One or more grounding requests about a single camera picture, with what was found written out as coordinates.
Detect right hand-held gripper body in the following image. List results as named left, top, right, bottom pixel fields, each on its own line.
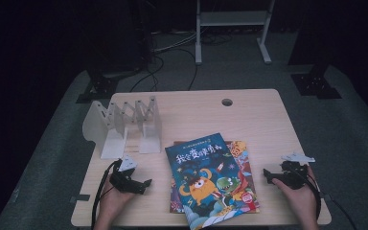
left=279, top=152, right=316, bottom=190

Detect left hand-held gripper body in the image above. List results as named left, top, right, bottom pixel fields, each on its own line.
left=109, top=154, right=142, bottom=195

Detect colourful animals picture book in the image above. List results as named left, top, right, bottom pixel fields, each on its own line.
left=169, top=139, right=261, bottom=215

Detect white expandable book stand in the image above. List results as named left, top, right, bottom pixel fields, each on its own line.
left=81, top=95, right=163, bottom=160

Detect blue monster picture book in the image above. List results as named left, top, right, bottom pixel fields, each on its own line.
left=164, top=132, right=258, bottom=230

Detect person's left hand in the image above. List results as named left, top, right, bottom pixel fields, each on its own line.
left=99, top=174, right=137, bottom=222

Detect person's right hand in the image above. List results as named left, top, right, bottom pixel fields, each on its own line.
left=271, top=166, right=319, bottom=222

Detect black metal stand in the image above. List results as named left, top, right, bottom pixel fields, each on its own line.
left=76, top=74, right=120, bottom=104
left=288, top=60, right=343, bottom=100

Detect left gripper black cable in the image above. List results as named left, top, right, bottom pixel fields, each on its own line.
left=90, top=158, right=123, bottom=230

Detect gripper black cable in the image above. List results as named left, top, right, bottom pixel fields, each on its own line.
left=90, top=158, right=123, bottom=230
left=295, top=162, right=322, bottom=222

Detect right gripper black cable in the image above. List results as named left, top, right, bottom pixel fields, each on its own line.
left=295, top=162, right=322, bottom=222

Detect black floor cable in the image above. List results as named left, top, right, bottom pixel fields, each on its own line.
left=128, top=54, right=166, bottom=93
left=159, top=47, right=199, bottom=92

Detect grey floor cables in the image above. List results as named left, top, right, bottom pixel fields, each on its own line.
left=151, top=30, right=199, bottom=55

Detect white metal frame stand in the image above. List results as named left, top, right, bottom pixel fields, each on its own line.
left=195, top=0, right=276, bottom=66

